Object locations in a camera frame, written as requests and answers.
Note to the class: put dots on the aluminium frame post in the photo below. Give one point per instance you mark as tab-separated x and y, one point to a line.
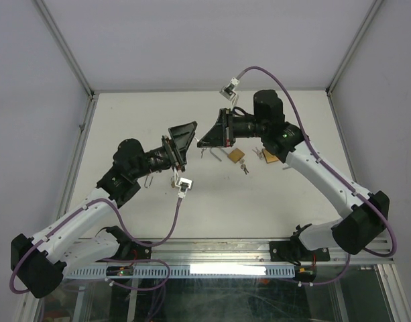
363	28
59	39

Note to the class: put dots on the grey slotted cable duct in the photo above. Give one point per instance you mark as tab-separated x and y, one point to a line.
185	271

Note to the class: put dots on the large brass padlock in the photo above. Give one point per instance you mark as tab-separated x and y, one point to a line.
272	159

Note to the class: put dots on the right aluminium frame post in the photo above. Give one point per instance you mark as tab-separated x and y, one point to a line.
363	28

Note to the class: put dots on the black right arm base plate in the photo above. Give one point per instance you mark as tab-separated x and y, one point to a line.
295	253

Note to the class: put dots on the small brass padlock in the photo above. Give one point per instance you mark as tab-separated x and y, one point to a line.
149	180

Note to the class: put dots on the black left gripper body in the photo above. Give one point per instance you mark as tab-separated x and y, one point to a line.
169	147

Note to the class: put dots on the medium brass padlock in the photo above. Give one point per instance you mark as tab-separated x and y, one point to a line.
236	155

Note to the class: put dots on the silver key pair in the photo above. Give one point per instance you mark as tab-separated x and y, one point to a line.
243	166

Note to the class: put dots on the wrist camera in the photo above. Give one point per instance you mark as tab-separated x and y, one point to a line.
182	184
229	91

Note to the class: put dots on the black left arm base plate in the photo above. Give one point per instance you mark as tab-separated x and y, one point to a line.
130	251

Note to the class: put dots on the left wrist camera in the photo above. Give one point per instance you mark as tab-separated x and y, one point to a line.
182	184

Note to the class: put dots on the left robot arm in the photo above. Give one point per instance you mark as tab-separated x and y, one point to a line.
41	262

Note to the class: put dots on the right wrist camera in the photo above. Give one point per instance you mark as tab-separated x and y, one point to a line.
229	91

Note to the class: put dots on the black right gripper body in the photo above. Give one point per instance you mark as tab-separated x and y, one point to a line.
230	128

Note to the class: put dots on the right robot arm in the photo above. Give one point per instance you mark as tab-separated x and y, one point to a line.
362	212

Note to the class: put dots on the aluminium front rail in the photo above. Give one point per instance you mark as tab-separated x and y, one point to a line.
251	251

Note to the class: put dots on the left aluminium frame post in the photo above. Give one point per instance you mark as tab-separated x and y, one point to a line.
59	39

